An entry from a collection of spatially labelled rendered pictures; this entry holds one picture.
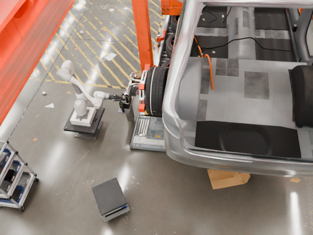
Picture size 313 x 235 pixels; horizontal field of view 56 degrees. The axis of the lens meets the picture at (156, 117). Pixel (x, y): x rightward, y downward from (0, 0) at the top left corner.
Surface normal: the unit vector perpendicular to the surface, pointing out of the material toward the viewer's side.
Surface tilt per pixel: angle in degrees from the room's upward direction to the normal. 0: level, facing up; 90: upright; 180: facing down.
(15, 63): 0
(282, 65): 6
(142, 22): 90
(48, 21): 0
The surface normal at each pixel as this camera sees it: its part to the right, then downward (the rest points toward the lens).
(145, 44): -0.15, 0.78
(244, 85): -0.07, -0.59
